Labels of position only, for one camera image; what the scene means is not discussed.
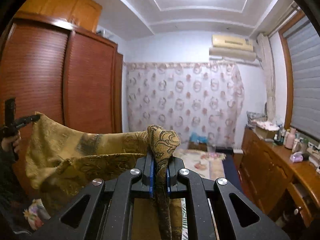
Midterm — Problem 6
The grey window blind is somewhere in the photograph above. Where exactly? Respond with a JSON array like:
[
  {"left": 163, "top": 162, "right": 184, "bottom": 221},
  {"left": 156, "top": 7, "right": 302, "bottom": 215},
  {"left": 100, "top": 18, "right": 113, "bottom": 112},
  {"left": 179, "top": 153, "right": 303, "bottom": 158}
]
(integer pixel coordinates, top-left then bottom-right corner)
[{"left": 285, "top": 17, "right": 320, "bottom": 140}]

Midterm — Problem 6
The wooden sideboard cabinet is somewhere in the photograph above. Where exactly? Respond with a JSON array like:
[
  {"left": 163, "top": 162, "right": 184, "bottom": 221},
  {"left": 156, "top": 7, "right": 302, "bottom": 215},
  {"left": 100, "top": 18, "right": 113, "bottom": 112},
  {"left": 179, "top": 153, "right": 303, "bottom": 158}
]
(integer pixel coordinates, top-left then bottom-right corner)
[{"left": 240, "top": 126, "right": 320, "bottom": 228}]

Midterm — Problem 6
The open cardboard box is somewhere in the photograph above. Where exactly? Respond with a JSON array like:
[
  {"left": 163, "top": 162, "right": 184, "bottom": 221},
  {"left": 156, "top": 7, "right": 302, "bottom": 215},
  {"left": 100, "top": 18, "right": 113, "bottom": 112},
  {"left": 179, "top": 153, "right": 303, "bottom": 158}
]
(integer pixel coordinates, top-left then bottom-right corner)
[{"left": 255, "top": 125, "right": 275, "bottom": 140}]

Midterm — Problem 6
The wooden louvered wardrobe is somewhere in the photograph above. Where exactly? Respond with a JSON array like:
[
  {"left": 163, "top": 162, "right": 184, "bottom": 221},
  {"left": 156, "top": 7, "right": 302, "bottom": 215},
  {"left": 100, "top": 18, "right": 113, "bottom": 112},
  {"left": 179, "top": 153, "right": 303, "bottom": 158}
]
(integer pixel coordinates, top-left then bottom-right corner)
[{"left": 0, "top": 11, "right": 124, "bottom": 205}]

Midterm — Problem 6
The person's left forearm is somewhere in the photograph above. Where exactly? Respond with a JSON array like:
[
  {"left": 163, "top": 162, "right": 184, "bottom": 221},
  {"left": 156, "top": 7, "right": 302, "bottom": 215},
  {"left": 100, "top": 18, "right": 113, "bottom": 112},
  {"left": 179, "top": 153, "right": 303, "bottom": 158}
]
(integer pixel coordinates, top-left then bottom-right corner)
[{"left": 0, "top": 147, "right": 28, "bottom": 205}]

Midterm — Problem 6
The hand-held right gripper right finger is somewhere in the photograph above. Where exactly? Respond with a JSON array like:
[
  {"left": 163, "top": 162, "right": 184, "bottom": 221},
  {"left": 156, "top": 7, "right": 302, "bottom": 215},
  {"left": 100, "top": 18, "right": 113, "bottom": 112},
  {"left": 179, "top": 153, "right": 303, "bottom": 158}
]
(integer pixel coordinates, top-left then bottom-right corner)
[{"left": 166, "top": 155, "right": 290, "bottom": 240}]

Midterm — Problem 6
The floral fabric bag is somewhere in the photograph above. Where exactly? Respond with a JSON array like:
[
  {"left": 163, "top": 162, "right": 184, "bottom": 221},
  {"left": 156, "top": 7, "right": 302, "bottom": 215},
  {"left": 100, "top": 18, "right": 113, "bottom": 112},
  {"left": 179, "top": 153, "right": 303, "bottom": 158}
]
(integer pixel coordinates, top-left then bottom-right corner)
[{"left": 246, "top": 110, "right": 267, "bottom": 128}]

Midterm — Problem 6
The purple container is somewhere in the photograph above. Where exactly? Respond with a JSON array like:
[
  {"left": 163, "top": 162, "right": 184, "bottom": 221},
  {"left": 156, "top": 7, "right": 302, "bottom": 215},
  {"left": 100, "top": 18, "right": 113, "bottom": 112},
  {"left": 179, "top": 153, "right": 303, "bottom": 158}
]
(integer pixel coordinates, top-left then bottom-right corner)
[{"left": 289, "top": 152, "right": 303, "bottom": 163}]

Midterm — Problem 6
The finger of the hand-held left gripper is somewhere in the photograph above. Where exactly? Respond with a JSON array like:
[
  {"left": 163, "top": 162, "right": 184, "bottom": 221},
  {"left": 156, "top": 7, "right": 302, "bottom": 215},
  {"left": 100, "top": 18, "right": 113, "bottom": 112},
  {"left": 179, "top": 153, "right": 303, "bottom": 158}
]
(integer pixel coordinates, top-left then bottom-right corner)
[{"left": 14, "top": 114, "right": 42, "bottom": 129}]

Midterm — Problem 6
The golden patterned garment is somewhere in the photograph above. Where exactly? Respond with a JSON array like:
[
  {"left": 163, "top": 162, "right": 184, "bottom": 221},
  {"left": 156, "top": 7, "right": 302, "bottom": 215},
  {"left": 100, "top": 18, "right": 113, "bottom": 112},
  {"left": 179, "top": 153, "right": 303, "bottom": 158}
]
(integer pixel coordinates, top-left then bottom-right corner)
[{"left": 25, "top": 112, "right": 185, "bottom": 240}]

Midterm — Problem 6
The pink bottle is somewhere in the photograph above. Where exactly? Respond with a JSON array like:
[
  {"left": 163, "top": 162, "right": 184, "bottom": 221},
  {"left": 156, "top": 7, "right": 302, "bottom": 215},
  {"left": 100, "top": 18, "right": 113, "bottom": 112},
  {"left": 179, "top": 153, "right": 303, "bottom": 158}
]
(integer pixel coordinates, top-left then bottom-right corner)
[{"left": 285, "top": 127, "right": 297, "bottom": 149}]

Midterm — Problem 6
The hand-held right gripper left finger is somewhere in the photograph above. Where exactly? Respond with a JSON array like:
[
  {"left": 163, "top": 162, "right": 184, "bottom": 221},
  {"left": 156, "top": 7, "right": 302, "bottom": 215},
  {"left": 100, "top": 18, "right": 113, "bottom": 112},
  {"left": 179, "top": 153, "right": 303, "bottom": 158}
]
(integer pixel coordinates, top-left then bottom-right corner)
[{"left": 32, "top": 152, "right": 154, "bottom": 240}]

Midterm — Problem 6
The person's left hand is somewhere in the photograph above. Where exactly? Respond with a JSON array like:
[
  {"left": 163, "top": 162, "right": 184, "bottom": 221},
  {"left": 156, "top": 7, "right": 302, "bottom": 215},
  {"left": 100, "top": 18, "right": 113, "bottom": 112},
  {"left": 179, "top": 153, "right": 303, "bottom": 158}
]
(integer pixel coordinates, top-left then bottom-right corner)
[{"left": 1, "top": 131, "right": 22, "bottom": 154}]

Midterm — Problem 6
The blue plastic bag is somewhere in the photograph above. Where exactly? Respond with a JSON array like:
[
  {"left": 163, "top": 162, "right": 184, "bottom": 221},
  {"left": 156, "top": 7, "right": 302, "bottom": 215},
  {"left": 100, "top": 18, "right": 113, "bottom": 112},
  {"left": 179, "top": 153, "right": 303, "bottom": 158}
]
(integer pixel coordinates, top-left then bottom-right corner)
[{"left": 190, "top": 132, "right": 208, "bottom": 144}]

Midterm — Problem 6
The small cardboard box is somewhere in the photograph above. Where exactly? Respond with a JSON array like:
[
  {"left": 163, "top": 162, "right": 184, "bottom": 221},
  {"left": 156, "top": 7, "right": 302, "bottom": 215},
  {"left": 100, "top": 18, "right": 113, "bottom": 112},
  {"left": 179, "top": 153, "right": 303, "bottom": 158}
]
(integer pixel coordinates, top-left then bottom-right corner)
[{"left": 189, "top": 141, "right": 208, "bottom": 152}]

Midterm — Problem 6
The navy blue bed sheet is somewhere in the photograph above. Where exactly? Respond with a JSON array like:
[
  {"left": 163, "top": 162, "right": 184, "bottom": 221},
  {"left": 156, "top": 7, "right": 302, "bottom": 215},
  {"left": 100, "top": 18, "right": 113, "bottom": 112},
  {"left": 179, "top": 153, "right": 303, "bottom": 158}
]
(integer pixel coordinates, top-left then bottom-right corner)
[{"left": 221, "top": 152, "right": 243, "bottom": 193}]

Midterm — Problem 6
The beige tied window curtain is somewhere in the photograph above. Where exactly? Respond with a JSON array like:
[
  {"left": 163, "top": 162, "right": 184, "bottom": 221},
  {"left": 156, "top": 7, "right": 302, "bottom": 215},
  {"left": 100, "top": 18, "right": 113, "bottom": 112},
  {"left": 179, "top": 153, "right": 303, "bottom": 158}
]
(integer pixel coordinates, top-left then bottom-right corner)
[{"left": 256, "top": 31, "right": 277, "bottom": 123}]

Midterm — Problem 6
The circle-print sheer curtain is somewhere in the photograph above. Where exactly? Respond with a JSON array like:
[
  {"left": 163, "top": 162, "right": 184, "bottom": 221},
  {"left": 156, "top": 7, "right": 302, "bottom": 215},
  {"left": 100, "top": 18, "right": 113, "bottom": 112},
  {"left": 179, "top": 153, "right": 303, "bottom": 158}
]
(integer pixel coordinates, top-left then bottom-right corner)
[{"left": 125, "top": 61, "right": 245, "bottom": 150}]

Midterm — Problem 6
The floral bed blanket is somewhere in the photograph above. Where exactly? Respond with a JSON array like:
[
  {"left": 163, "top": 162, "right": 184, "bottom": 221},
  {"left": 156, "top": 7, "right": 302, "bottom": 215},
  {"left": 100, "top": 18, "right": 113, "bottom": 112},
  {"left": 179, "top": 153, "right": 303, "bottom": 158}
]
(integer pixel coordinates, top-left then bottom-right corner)
[{"left": 24, "top": 148, "right": 227, "bottom": 240}]

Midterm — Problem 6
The wooden overhead cabinet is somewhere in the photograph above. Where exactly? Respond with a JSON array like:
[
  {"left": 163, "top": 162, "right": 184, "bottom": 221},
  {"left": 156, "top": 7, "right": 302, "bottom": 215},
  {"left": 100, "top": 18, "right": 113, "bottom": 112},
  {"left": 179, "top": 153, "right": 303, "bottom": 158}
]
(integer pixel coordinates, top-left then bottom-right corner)
[{"left": 17, "top": 0, "right": 103, "bottom": 33}]

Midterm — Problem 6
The beige wall air conditioner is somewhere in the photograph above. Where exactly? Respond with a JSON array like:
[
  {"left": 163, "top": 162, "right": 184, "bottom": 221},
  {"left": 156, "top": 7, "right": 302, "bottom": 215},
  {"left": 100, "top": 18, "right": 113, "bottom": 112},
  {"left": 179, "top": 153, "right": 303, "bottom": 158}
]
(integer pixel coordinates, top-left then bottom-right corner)
[{"left": 209, "top": 34, "right": 258, "bottom": 64}]

